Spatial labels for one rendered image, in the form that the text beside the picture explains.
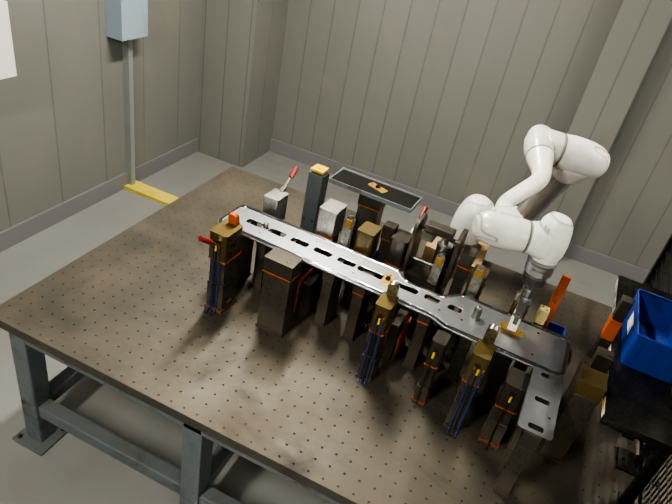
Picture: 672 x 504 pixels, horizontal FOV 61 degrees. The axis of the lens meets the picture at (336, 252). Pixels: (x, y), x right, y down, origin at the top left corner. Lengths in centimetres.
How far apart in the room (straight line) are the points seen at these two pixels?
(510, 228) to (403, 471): 82
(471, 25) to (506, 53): 32
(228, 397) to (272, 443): 23
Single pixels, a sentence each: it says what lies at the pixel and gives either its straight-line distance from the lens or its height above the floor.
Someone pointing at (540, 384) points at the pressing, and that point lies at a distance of 193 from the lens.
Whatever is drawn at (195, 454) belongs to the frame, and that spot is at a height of 47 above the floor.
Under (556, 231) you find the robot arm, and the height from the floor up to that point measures 143.
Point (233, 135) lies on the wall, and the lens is 493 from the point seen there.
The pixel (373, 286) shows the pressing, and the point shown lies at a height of 100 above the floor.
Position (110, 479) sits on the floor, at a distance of 268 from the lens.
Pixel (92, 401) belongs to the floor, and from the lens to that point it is 295.
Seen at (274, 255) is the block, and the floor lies 103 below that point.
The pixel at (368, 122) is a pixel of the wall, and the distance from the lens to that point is 488.
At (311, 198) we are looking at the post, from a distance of 248.
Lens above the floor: 220
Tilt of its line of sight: 33 degrees down
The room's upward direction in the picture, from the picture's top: 12 degrees clockwise
